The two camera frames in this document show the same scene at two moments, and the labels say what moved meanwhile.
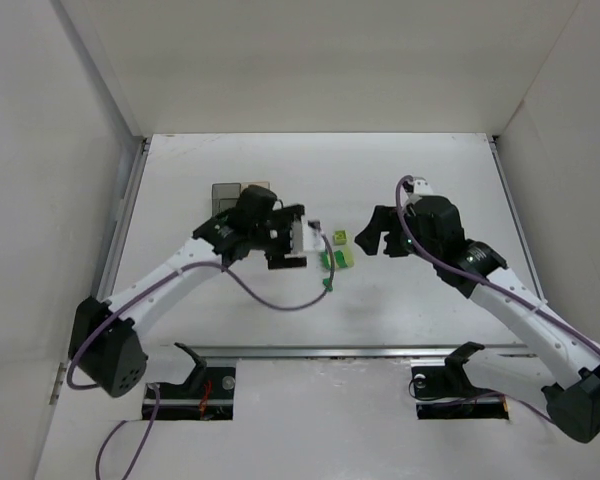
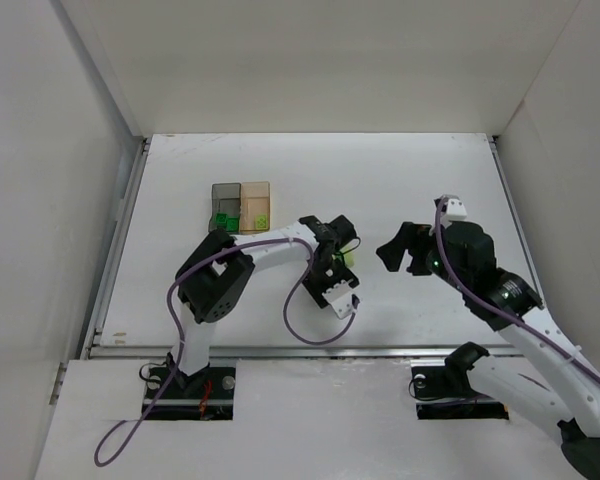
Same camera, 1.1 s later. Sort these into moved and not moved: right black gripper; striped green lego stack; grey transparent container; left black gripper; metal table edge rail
Moved: left black gripper; right black gripper
Not moved: striped green lego stack; metal table edge rail; grey transparent container
